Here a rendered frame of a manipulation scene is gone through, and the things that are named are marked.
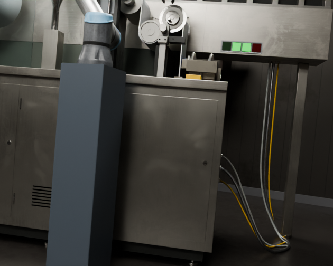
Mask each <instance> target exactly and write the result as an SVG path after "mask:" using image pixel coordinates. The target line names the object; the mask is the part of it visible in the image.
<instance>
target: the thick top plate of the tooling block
mask: <svg viewBox="0 0 333 266"><path fill-rule="evenodd" d="M217 68H218V62H217V61H203V60H187V67H186V71H187V73H188V74H189V72H191V73H199V72H202V73H206V74H215V81H216V79H217Z"/></svg>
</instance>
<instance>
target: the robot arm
mask: <svg viewBox="0 0 333 266"><path fill-rule="evenodd" d="M75 1H76V3H77V4H78V6H79V8H80V10H81V11H82V13H83V15H84V17H85V19H84V21H85V22H84V36H83V44H82V50H81V52H80V55H79V58H78V60H77V63H82V64H104V65H107V66H110V67H113V61H112V56H111V53H110V51H111V50H114V49H116V48H117V47H118V46H119V44H120V42H121V34H120V32H119V30H118V29H117V28H116V27H115V25H114V23H113V16H112V15H110V14H107V13H104V12H103V11H102V9H101V8H100V6H99V4H98V2H97V1H96V0H75Z"/></svg>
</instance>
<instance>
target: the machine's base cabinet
mask: <svg viewBox="0 0 333 266"><path fill-rule="evenodd" d="M59 85H60V79H57V78H43V77H29V76H21V75H7V74H0V233H2V234H9V235H17V236H24V237H29V238H36V239H44V240H45V242H44V244H45V245H48V232H49V218H50V204H51V191H52V176H53V163H54V149H55V141H56V127H57V113H58V99H59ZM226 97H227V91H218V90H204V89H190V88H176V87H162V86H154V85H140V84H127V83H126V84H125V94H124V106H123V119H122V132H121V145H120V152H119V164H118V177H117V190H116V203H115V215H114V228H113V241H112V249H115V250H122V251H130V252H137V253H145V254H152V255H159V256H164V257H172V258H179V259H186V260H187V261H186V264H187V265H189V266H197V265H198V261H201V262H202V260H203V254H204V252H209V253H212V243H213V237H214V226H215V215H216V204H217V192H218V181H219V170H220V159H221V148H222V141H223V130H224V119H225V108H226Z"/></svg>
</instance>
